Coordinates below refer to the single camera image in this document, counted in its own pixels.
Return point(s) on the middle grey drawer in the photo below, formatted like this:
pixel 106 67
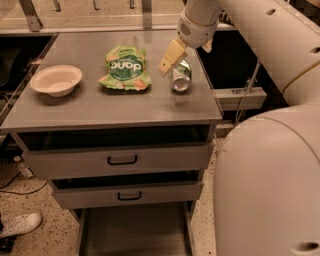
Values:
pixel 120 190

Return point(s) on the green chip bag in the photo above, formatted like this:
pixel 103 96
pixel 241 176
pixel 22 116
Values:
pixel 126 69

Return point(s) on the white sneaker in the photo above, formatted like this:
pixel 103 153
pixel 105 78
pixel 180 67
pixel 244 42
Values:
pixel 20 225

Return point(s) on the grey drawer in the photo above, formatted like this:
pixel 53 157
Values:
pixel 120 190
pixel 137 230
pixel 119 151

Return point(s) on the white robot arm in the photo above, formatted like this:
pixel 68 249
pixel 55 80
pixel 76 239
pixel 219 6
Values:
pixel 267 173

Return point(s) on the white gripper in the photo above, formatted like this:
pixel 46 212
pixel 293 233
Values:
pixel 196 34

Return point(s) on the grey metal beam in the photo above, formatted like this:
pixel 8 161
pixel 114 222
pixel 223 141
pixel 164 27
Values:
pixel 232 99

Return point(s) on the grey drawer cabinet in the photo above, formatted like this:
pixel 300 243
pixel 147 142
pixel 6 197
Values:
pixel 92 106

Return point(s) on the bottom grey drawer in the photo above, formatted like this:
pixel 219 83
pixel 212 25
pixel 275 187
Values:
pixel 137 230

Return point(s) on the white paper bowl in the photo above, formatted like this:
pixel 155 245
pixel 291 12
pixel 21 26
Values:
pixel 56 81

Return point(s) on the top grey drawer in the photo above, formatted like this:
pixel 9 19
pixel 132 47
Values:
pixel 119 151

